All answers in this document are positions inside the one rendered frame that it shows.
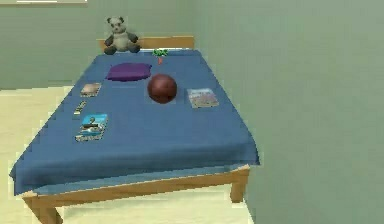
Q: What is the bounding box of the book with pink grey cover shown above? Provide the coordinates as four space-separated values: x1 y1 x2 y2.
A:
186 87 220 109

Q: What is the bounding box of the wooden bed with blue cover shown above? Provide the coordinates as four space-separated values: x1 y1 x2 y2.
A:
9 35 261 224

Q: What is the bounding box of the small orange carrot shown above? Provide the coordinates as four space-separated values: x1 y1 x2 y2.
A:
152 48 169 65

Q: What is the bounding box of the panda teddy bear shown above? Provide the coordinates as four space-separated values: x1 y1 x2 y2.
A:
103 16 141 56

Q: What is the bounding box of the book with blue cover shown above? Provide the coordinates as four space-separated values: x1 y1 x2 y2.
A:
74 113 109 143

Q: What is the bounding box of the book with brown cover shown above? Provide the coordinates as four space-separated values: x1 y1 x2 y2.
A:
80 82 103 98

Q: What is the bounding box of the dark red ball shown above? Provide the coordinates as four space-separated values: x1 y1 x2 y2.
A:
147 73 178 105

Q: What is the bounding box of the purple pillow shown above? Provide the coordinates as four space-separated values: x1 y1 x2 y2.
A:
105 62 153 83

